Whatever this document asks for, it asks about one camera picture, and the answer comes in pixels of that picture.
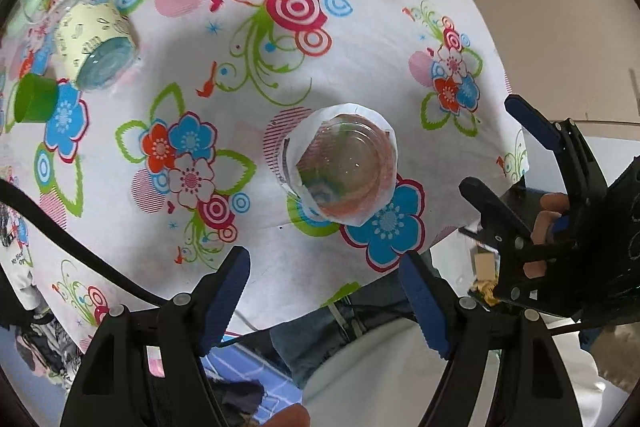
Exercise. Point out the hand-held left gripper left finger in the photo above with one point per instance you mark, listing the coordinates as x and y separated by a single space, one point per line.
226 294

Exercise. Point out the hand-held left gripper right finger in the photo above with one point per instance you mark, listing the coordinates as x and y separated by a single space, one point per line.
425 307

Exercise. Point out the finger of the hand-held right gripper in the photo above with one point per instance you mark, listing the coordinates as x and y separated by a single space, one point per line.
532 122
492 207

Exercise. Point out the clear cup with paper sleeve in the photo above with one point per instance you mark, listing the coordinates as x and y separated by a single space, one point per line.
345 164

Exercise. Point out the small green cup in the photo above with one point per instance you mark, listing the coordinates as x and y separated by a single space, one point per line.
32 99

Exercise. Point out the pale yellow printed cup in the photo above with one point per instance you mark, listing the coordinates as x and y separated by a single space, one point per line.
92 44

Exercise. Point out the person's right hand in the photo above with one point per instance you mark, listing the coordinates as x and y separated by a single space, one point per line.
552 203

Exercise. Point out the person's left hand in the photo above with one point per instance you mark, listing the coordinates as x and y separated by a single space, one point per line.
290 418

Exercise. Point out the person's white shirt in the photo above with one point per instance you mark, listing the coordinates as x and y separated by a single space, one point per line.
400 387

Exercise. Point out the person's blue jeans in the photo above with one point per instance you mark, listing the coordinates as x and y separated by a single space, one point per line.
325 337

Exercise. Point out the floral tablecloth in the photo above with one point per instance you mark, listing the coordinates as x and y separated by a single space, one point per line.
165 72

